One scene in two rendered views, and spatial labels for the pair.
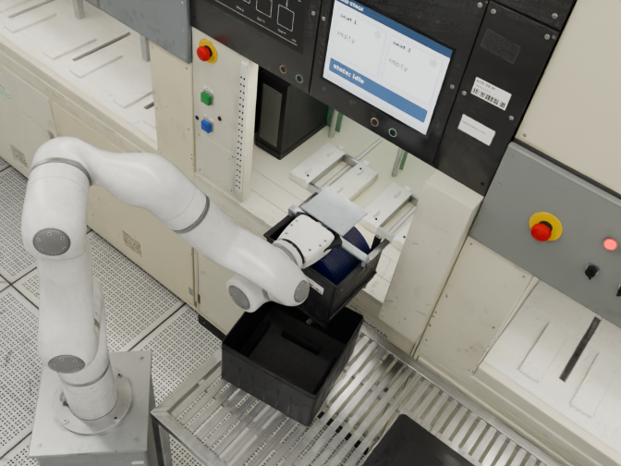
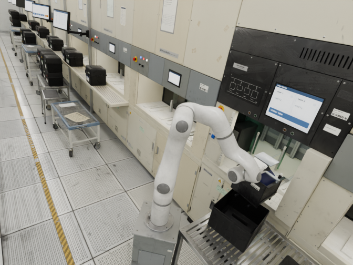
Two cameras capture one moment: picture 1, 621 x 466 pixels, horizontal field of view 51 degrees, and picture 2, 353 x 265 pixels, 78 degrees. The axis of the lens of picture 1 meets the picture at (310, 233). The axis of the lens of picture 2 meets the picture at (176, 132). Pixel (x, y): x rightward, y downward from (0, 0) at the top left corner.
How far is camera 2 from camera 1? 0.50 m
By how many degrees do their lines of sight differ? 25
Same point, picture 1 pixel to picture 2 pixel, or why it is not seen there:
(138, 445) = (173, 240)
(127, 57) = not seen: hidden behind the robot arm
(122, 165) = (209, 108)
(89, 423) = (156, 227)
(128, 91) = not seen: hidden behind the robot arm
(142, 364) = (178, 212)
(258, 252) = (246, 155)
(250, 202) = (222, 167)
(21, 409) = (118, 234)
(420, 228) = (301, 171)
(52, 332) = (163, 173)
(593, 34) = not seen: outside the picture
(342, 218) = (270, 161)
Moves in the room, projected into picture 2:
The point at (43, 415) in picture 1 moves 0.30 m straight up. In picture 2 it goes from (140, 220) to (144, 184)
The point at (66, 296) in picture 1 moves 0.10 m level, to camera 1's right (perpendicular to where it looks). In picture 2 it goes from (172, 159) to (190, 165)
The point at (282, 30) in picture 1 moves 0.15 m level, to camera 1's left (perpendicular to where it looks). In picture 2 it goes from (251, 99) to (230, 93)
